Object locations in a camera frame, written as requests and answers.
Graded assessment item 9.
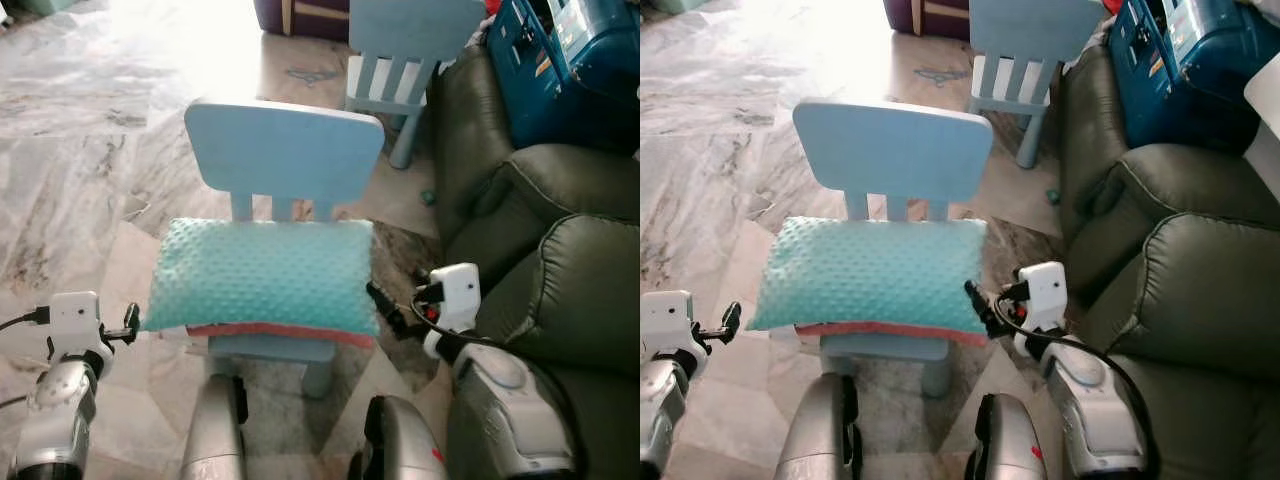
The teal dotted pillow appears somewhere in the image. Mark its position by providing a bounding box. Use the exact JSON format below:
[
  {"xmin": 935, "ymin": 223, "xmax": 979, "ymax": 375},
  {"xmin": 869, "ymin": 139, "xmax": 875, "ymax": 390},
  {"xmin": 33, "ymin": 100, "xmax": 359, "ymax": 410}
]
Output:
[
  {"xmin": 140, "ymin": 217, "xmax": 383, "ymax": 349},
  {"xmin": 747, "ymin": 217, "xmax": 991, "ymax": 348}
]

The green leather sofa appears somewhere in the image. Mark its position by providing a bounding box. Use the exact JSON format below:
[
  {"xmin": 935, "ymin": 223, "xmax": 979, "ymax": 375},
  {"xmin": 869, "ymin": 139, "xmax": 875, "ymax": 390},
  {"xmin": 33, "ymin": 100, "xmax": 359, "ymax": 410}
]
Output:
[
  {"xmin": 430, "ymin": 45, "xmax": 641, "ymax": 480},
  {"xmin": 1055, "ymin": 45, "xmax": 1280, "ymax": 480}
]

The purple sofa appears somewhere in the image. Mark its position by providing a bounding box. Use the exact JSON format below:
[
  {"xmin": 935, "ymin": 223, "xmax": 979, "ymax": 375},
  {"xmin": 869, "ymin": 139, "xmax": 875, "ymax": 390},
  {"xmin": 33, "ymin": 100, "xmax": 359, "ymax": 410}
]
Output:
[
  {"xmin": 885, "ymin": 0, "xmax": 971, "ymax": 41},
  {"xmin": 253, "ymin": 0, "xmax": 351, "ymax": 41}
]

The robot right leg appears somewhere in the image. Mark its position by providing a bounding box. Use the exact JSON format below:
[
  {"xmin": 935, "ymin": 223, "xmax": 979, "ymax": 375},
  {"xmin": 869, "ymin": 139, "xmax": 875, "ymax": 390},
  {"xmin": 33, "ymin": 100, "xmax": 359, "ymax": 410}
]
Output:
[
  {"xmin": 348, "ymin": 395, "xmax": 449, "ymax": 480},
  {"xmin": 965, "ymin": 393, "xmax": 1047, "ymax": 480}
]

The robot leg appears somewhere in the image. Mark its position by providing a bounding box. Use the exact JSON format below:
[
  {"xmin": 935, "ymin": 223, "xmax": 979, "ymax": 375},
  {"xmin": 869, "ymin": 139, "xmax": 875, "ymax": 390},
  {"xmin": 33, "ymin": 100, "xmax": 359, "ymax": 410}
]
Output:
[
  {"xmin": 775, "ymin": 372, "xmax": 861, "ymax": 480},
  {"xmin": 180, "ymin": 375, "xmax": 249, "ymax": 480},
  {"xmin": 965, "ymin": 393, "xmax": 1047, "ymax": 480},
  {"xmin": 348, "ymin": 395, "xmax": 449, "ymax": 480}
]

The robot left leg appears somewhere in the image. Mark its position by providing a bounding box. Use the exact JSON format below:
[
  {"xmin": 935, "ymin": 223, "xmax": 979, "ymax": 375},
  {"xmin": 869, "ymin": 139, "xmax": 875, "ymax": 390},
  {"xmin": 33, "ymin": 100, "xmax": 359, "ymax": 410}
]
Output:
[
  {"xmin": 180, "ymin": 375, "xmax": 249, "ymax": 480},
  {"xmin": 775, "ymin": 372, "xmax": 861, "ymax": 480}
]

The light blue child chair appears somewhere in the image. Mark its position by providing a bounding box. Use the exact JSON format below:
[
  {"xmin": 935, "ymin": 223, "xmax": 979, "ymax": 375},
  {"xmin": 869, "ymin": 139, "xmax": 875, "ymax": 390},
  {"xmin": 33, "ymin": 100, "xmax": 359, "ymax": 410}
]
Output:
[
  {"xmin": 793, "ymin": 98, "xmax": 994, "ymax": 399},
  {"xmin": 968, "ymin": 0, "xmax": 1107, "ymax": 169},
  {"xmin": 345, "ymin": 0, "xmax": 488, "ymax": 169},
  {"xmin": 185, "ymin": 98, "xmax": 386, "ymax": 401}
]

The blue suitcase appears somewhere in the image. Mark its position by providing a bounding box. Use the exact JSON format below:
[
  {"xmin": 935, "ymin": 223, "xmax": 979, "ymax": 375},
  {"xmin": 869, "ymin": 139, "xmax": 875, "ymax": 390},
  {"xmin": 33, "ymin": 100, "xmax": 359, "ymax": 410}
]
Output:
[
  {"xmin": 487, "ymin": 0, "xmax": 641, "ymax": 151},
  {"xmin": 1108, "ymin": 0, "xmax": 1280, "ymax": 151}
]

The white drawer unit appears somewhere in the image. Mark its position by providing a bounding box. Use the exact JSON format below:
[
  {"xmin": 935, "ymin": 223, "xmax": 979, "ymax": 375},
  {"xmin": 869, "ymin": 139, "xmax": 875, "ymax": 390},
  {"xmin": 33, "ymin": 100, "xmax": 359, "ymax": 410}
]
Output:
[{"xmin": 1243, "ymin": 80, "xmax": 1280, "ymax": 201}]

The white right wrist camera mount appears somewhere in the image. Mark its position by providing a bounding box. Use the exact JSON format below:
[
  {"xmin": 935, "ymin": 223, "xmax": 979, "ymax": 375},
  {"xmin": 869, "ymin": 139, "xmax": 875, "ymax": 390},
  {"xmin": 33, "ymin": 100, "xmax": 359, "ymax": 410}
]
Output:
[
  {"xmin": 1018, "ymin": 262, "xmax": 1069, "ymax": 337},
  {"xmin": 430, "ymin": 263, "xmax": 482, "ymax": 337}
]

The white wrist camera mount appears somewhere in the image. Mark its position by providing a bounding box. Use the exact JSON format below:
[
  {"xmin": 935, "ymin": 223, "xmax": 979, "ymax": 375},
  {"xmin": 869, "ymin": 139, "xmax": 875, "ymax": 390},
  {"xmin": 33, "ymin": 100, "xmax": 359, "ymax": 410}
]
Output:
[
  {"xmin": 430, "ymin": 263, "xmax": 482, "ymax": 337},
  {"xmin": 1018, "ymin": 262, "xmax": 1069, "ymax": 337},
  {"xmin": 645, "ymin": 290, "xmax": 696, "ymax": 354},
  {"xmin": 48, "ymin": 292, "xmax": 103, "ymax": 356}
]

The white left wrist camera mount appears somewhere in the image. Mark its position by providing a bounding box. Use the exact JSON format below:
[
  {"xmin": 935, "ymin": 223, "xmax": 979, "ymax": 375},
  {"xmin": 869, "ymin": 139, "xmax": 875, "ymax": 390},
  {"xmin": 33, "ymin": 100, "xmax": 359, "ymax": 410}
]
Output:
[
  {"xmin": 48, "ymin": 292, "xmax": 103, "ymax": 356},
  {"xmin": 645, "ymin": 290, "xmax": 696, "ymax": 354}
]

